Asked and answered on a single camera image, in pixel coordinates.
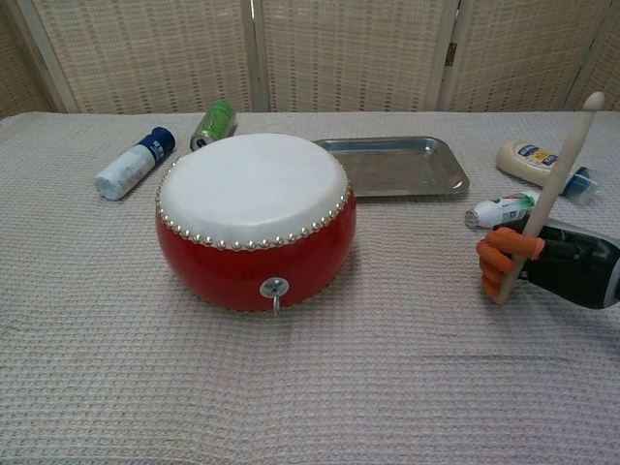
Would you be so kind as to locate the white spray bottle blue cap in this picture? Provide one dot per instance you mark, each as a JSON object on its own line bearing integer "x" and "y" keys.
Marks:
{"x": 131, "y": 164}

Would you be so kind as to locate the small white green bottle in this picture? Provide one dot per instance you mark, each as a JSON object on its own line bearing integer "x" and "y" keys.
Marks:
{"x": 499, "y": 209}

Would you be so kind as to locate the wooden drumstick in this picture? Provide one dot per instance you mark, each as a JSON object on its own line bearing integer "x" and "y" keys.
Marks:
{"x": 557, "y": 179}

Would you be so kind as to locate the woven folding screen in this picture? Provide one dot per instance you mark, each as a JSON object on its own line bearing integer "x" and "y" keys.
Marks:
{"x": 349, "y": 53}

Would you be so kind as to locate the green drink can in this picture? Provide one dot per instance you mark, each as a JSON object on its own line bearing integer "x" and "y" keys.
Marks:
{"x": 213, "y": 123}

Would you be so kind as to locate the mayonnaise squeeze bottle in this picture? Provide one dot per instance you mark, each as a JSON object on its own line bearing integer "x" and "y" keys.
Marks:
{"x": 523, "y": 160}

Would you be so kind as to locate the beige woven tablecloth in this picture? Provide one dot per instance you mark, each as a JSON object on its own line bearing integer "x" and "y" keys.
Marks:
{"x": 310, "y": 378}

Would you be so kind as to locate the red drum white skin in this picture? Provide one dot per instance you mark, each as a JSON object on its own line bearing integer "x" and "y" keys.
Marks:
{"x": 252, "y": 194}

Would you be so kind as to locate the rectangular metal tray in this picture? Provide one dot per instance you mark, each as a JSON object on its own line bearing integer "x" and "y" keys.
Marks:
{"x": 402, "y": 167}

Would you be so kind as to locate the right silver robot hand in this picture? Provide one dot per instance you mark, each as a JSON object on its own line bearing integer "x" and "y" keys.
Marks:
{"x": 581, "y": 271}

